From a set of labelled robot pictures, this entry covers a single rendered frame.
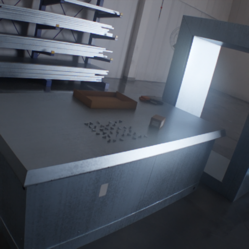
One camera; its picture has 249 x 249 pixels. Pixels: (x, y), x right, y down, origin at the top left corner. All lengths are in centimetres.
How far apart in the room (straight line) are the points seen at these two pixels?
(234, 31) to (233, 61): 862
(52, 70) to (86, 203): 392
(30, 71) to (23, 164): 392
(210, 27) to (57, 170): 207
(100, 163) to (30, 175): 34
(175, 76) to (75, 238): 196
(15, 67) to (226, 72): 861
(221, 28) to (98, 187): 187
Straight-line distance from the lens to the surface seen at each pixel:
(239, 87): 1089
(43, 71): 496
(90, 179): 127
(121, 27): 718
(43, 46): 494
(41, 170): 101
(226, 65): 1122
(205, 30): 266
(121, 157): 125
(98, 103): 183
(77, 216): 138
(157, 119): 171
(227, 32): 254
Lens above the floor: 118
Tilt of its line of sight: 18 degrees down
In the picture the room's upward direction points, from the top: 13 degrees clockwise
